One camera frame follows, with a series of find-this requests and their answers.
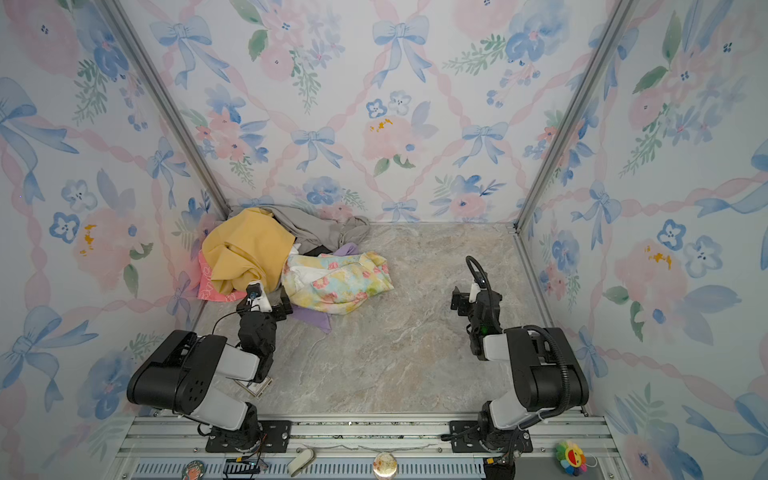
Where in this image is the purple cloth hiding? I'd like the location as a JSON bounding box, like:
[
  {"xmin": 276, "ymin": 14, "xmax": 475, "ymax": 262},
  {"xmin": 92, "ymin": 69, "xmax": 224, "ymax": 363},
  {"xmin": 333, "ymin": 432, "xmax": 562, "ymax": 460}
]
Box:
[{"xmin": 292, "ymin": 243, "xmax": 360, "ymax": 334}]

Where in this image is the floral pastel cloth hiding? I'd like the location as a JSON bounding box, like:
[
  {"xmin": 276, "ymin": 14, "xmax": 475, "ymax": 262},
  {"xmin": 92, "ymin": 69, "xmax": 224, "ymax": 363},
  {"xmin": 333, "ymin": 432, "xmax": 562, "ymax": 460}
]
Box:
[{"xmin": 281, "ymin": 252, "xmax": 394, "ymax": 315}]

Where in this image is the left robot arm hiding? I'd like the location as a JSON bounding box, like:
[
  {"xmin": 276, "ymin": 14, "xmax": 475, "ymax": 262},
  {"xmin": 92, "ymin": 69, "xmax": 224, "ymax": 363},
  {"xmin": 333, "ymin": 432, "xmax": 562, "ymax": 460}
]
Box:
[{"xmin": 126, "ymin": 281, "xmax": 293, "ymax": 455}]

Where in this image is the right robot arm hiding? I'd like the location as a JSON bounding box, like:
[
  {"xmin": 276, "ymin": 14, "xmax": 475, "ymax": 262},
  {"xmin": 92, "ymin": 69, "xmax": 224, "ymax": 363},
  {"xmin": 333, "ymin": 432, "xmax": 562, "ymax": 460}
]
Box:
[{"xmin": 441, "ymin": 256, "xmax": 589, "ymax": 458}]

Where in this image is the black cloth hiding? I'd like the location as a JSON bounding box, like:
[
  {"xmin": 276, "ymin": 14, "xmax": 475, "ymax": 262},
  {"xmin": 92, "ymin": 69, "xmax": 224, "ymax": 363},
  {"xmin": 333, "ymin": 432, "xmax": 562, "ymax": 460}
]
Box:
[{"xmin": 305, "ymin": 245, "xmax": 333, "ymax": 257}]

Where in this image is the yellow cloth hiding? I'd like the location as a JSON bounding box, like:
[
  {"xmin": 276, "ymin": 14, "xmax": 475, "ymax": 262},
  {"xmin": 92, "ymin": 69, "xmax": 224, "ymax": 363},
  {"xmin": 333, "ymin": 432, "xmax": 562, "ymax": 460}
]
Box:
[{"xmin": 202, "ymin": 208, "xmax": 296, "ymax": 295}]

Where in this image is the pink patterned cloth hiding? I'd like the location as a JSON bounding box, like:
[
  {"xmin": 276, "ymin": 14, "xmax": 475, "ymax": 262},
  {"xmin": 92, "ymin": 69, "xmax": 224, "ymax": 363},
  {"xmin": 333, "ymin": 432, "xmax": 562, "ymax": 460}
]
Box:
[{"xmin": 197, "ymin": 252, "xmax": 246, "ymax": 303}]

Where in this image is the grey cloth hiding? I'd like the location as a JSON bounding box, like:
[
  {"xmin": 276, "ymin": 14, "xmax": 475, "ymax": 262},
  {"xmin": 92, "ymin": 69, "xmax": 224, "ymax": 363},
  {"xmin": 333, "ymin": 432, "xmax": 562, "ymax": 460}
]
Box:
[{"xmin": 260, "ymin": 206, "xmax": 371, "ymax": 254}]

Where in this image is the small framed card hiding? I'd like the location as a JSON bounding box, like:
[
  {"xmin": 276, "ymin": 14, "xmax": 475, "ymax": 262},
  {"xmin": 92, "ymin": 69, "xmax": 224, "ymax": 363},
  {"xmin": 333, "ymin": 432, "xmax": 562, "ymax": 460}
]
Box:
[{"xmin": 246, "ymin": 377, "xmax": 273, "ymax": 398}]

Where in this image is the white oval tag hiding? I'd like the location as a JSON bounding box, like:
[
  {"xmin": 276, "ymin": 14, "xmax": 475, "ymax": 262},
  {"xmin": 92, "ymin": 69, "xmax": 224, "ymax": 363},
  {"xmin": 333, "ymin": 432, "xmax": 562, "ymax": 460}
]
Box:
[{"xmin": 287, "ymin": 448, "xmax": 316, "ymax": 477}]

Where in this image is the black connector board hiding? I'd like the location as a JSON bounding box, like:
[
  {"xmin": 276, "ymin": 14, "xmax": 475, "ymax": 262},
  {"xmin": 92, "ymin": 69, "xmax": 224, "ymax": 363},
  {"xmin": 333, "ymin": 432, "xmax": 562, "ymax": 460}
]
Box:
[{"xmin": 222, "ymin": 458, "xmax": 262, "ymax": 479}]

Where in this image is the round tan badge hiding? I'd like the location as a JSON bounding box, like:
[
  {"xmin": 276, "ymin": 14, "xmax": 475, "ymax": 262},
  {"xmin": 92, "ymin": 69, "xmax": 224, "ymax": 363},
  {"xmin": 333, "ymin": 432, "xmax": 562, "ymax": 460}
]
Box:
[{"xmin": 372, "ymin": 452, "xmax": 398, "ymax": 480}]

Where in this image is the round sticker badge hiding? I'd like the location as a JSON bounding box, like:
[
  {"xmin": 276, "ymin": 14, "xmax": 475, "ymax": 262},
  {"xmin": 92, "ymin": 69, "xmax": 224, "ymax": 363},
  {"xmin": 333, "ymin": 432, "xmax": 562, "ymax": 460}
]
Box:
[{"xmin": 181, "ymin": 460, "xmax": 207, "ymax": 480}]

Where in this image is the colourful flower toy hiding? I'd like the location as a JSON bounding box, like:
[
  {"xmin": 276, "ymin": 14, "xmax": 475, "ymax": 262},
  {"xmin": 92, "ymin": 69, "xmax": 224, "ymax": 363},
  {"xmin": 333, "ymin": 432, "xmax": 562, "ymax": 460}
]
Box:
[{"xmin": 556, "ymin": 440, "xmax": 588, "ymax": 477}]

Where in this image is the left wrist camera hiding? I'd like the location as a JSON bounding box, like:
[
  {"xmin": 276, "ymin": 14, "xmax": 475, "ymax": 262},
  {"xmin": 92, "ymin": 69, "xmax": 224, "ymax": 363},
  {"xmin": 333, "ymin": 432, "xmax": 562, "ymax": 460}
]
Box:
[{"xmin": 244, "ymin": 281, "xmax": 264, "ymax": 307}]

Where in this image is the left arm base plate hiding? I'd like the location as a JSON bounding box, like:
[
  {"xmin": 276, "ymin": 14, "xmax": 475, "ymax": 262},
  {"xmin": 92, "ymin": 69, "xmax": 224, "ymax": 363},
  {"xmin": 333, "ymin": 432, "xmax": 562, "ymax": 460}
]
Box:
[{"xmin": 205, "ymin": 420, "xmax": 293, "ymax": 454}]

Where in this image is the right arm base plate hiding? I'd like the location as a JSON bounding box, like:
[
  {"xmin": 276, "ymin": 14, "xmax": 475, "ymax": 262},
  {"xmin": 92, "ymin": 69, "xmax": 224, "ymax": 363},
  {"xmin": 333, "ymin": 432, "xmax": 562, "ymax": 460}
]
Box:
[{"xmin": 441, "ymin": 420, "xmax": 534, "ymax": 455}]

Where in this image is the aluminium rail frame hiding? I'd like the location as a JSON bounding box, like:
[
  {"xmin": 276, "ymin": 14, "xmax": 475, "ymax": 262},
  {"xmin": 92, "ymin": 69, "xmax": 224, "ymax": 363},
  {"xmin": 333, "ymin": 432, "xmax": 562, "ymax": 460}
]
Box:
[{"xmin": 106, "ymin": 410, "xmax": 629, "ymax": 479}]

